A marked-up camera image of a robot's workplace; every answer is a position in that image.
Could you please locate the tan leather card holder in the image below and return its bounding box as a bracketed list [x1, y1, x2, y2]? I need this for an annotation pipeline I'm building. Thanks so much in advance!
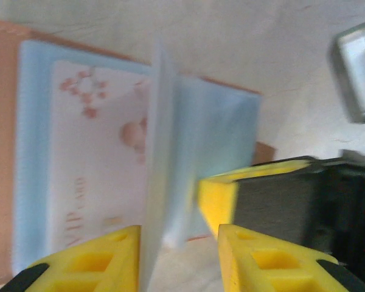
[0, 18, 277, 274]

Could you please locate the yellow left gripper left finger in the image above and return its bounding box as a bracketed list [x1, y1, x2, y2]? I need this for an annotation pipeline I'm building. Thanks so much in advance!
[0, 224, 142, 292]

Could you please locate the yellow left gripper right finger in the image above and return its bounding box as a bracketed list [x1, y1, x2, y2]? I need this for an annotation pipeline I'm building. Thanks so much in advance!
[217, 224, 365, 292]

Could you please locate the white plastic card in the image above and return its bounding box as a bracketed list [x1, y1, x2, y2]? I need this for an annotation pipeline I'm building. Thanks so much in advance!
[45, 59, 151, 253]

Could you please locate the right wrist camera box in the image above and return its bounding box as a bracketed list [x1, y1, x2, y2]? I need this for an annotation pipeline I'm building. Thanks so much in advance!
[327, 16, 365, 124]

